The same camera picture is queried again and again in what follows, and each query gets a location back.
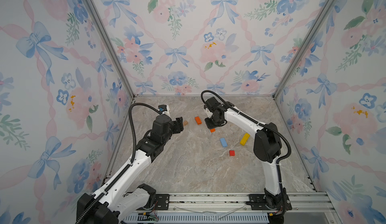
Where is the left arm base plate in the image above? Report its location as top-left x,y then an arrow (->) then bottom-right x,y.
138,194 -> 170,211

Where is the aluminium corner post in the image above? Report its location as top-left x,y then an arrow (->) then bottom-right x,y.
272,0 -> 338,100
83,0 -> 134,101

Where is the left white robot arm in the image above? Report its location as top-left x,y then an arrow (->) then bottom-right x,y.
76,115 -> 184,224

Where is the aluminium corner post right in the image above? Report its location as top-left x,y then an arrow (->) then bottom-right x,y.
272,0 -> 338,100

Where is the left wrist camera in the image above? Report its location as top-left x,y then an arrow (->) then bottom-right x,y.
150,104 -> 172,144

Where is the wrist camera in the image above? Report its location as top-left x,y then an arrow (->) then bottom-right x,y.
205,97 -> 222,113
150,104 -> 172,144

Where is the yellow long block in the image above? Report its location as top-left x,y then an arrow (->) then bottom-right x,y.
240,133 -> 250,146

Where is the orange short block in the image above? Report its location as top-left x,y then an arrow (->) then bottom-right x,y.
195,116 -> 202,125

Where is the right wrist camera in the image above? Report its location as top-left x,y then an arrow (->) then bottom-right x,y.
205,97 -> 222,113

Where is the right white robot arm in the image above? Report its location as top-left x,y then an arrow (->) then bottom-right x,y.
204,104 -> 291,212

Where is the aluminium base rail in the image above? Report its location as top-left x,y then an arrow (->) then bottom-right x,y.
120,192 -> 342,224

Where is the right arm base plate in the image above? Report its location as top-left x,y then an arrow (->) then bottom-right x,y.
245,193 -> 283,212

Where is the light blue block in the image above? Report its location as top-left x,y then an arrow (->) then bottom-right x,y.
220,138 -> 228,148

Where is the aluminium corner post left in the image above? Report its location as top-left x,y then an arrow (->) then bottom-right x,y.
83,0 -> 134,101

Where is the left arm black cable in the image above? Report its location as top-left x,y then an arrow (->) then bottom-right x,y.
75,102 -> 163,224

